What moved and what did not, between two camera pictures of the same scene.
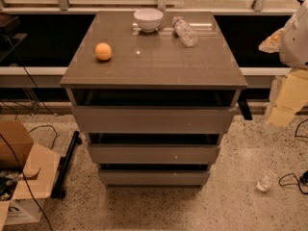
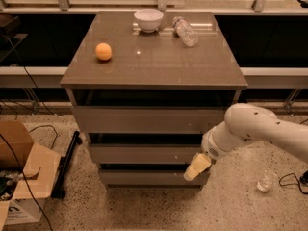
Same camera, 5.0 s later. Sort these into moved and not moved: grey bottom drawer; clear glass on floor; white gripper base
Moved: white gripper base
Not moved: grey bottom drawer; clear glass on floor
